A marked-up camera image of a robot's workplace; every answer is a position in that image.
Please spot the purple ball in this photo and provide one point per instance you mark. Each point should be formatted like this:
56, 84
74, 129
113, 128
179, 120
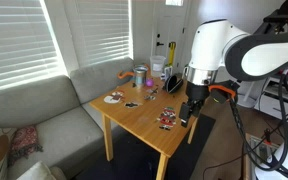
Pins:
149, 82

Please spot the black orange clamp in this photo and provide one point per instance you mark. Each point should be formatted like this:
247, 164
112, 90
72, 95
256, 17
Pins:
267, 136

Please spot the white floor stand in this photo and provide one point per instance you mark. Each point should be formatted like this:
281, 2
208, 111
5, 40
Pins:
247, 100

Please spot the dark rug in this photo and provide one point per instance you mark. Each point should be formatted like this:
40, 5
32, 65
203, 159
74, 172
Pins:
134, 160

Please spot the narrow white window blinds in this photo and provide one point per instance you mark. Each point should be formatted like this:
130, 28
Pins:
100, 30

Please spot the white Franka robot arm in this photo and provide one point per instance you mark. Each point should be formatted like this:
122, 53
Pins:
214, 43

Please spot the translucent plastic cup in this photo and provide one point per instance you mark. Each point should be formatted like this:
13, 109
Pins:
157, 66

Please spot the metal tumbler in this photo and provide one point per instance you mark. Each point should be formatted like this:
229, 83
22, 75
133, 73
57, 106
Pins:
140, 78

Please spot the small grey sticker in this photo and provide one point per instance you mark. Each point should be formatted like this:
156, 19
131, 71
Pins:
149, 97
152, 90

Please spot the small black sticker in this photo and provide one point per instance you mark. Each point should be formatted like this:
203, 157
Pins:
131, 104

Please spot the wooden table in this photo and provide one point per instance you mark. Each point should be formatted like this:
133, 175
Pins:
140, 120

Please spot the white door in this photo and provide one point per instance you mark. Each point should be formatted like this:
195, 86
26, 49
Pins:
165, 26

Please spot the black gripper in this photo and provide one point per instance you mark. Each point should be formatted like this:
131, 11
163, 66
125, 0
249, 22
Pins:
197, 93

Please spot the white cushion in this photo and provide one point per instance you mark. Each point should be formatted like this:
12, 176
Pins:
40, 171

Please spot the black wrist camera orange mount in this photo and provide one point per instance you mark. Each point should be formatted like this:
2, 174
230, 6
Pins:
219, 96

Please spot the metal frame cart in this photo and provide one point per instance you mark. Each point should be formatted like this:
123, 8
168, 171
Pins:
250, 156

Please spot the yellow post black cap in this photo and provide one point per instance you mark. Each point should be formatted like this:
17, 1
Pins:
172, 53

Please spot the grey fabric sofa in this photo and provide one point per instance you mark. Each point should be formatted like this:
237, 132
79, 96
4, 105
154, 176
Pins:
50, 100

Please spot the white flat packet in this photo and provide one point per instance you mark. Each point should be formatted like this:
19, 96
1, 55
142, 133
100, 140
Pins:
163, 77

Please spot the wide white window blinds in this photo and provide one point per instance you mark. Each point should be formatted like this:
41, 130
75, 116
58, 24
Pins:
17, 40

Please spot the orange octopus plush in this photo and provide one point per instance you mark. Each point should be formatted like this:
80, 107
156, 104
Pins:
125, 74

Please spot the white shelf unit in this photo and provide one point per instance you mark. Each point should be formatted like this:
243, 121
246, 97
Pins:
270, 103

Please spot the red patterned cloth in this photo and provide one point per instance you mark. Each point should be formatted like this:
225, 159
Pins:
24, 141

